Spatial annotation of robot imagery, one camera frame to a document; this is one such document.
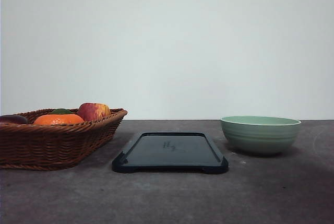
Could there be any light green ceramic bowl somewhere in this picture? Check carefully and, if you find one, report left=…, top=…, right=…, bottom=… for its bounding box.
left=221, top=116, right=302, bottom=153

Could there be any brown wicker basket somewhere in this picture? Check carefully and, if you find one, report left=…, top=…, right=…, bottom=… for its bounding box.
left=0, top=109, right=127, bottom=170

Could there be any black rectangular tray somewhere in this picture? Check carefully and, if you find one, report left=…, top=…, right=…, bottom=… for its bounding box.
left=112, top=132, right=229, bottom=174

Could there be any red yellow apple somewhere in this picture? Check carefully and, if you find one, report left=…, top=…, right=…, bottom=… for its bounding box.
left=78, top=103, right=111, bottom=121

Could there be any dark green fruit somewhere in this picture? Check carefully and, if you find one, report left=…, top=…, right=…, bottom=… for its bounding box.
left=50, top=108, right=73, bottom=114

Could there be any orange tangerine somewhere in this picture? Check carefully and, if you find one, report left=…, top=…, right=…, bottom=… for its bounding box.
left=34, top=114, right=85, bottom=125

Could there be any dark purple fruit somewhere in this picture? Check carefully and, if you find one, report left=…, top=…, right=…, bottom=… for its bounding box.
left=0, top=115, right=28, bottom=124

